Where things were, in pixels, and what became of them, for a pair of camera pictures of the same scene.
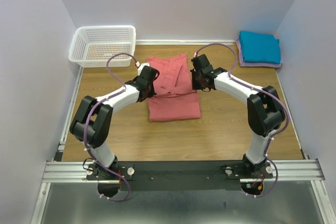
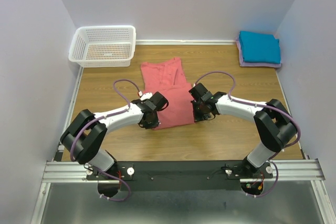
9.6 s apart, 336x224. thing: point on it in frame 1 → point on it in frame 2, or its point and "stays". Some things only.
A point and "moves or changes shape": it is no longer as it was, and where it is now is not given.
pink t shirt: (175, 98) moves or changes shape
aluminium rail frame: (301, 169) stays
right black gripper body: (196, 82) → (199, 114)
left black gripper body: (151, 92) → (153, 123)
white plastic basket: (91, 45) stays
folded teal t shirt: (260, 48) stays
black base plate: (179, 176) stays
